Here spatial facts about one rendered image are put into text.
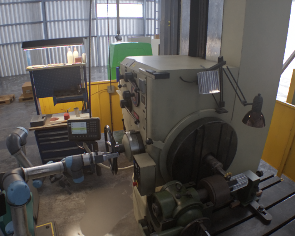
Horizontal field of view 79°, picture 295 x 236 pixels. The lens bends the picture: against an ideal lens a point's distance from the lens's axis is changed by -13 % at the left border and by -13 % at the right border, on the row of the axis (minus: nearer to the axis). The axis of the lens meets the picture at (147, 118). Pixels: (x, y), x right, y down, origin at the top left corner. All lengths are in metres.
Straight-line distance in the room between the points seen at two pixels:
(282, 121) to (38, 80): 3.75
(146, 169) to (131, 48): 4.33
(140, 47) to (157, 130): 4.29
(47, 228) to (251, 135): 2.16
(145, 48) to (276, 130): 3.66
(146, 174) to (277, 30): 1.42
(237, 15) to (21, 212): 1.81
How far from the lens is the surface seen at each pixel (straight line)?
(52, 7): 14.48
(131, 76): 1.47
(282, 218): 1.64
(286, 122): 3.44
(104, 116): 4.17
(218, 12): 1.70
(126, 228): 2.61
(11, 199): 1.19
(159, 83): 1.17
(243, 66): 1.53
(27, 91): 7.94
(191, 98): 1.30
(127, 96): 1.41
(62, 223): 2.81
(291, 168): 3.57
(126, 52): 5.28
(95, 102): 4.05
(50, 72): 3.25
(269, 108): 1.92
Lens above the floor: 2.09
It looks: 23 degrees down
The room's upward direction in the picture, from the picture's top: straight up
